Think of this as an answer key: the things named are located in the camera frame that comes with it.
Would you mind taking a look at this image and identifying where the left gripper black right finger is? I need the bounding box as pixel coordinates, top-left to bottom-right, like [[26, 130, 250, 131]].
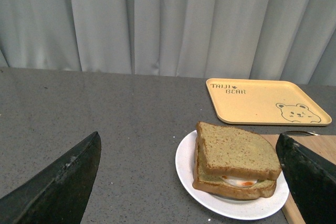
[[276, 133, 335, 223]]

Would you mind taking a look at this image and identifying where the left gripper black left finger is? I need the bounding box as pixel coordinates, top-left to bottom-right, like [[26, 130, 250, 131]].
[[1, 132, 101, 223]]

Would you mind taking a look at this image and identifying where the white round plate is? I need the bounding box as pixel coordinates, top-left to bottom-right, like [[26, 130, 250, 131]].
[[175, 130, 289, 220]]

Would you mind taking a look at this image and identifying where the bread slice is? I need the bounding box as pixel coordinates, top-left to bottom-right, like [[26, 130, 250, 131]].
[[192, 143, 277, 200], [196, 122, 281, 180]]

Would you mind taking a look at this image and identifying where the fried egg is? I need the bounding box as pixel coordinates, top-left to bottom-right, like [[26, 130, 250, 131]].
[[221, 176, 258, 188]]

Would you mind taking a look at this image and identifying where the yellow bear tray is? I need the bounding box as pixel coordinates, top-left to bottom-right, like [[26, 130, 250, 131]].
[[206, 78, 332, 126]]

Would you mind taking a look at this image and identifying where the grey curtain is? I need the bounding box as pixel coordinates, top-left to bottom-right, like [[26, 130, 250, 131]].
[[1, 0, 335, 85]]

